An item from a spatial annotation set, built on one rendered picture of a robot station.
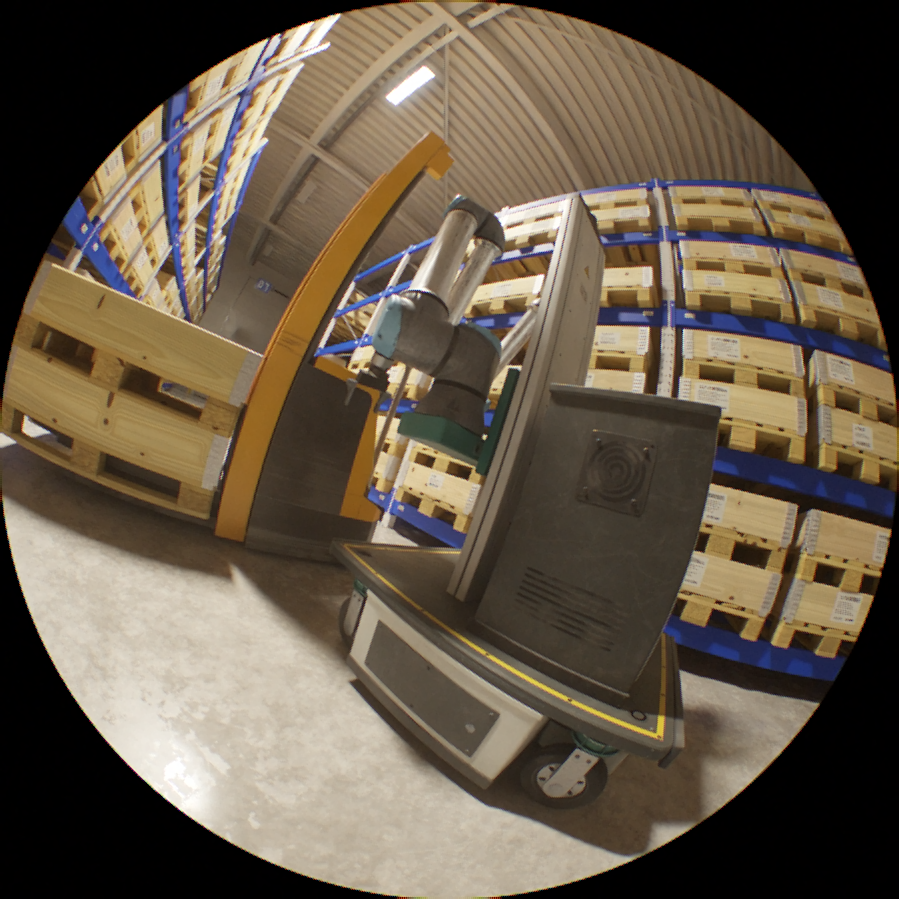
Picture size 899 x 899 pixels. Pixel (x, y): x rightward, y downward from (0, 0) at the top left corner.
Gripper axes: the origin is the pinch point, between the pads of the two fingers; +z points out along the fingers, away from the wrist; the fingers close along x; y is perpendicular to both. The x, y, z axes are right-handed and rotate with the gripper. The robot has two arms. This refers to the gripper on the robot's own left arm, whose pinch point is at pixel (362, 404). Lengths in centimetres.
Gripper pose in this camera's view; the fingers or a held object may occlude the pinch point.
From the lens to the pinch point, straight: 127.1
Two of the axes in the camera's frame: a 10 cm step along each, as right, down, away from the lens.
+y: -4.6, -5.2, 7.2
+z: -4.7, 8.3, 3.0
